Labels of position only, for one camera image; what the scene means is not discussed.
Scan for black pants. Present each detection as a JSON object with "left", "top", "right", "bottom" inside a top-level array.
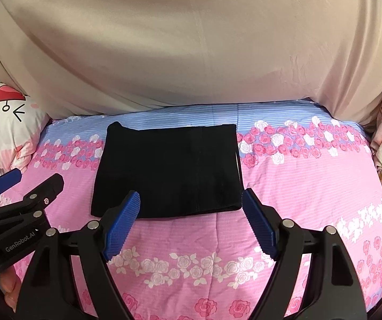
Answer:
[{"left": 90, "top": 122, "right": 244, "bottom": 219}]

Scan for person's left hand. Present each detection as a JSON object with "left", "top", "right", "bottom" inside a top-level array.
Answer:
[{"left": 0, "top": 266, "right": 22, "bottom": 312}]

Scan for white pink cartoon pillow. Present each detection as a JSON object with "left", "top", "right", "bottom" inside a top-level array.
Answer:
[{"left": 0, "top": 83, "right": 49, "bottom": 171}]

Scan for pink blue floral bedsheet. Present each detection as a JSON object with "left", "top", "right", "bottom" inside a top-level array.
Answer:
[{"left": 0, "top": 99, "right": 382, "bottom": 320}]

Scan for beige curtain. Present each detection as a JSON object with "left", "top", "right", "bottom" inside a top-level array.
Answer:
[{"left": 0, "top": 0, "right": 382, "bottom": 124}]

